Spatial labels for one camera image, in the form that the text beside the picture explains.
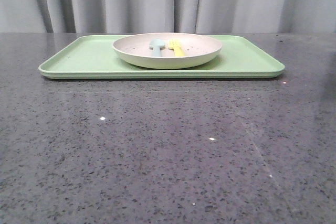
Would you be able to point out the cream round plate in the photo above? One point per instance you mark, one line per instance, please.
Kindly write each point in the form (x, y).
(198, 49)

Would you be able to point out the yellow plastic fork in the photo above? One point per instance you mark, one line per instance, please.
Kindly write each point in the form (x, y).
(175, 46)

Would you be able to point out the light blue plastic spoon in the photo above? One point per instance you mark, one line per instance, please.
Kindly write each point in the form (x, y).
(156, 45)

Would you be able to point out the grey pleated curtain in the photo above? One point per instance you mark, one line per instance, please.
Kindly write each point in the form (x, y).
(185, 16)

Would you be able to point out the light green plastic tray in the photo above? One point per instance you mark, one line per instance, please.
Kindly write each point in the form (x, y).
(93, 57)

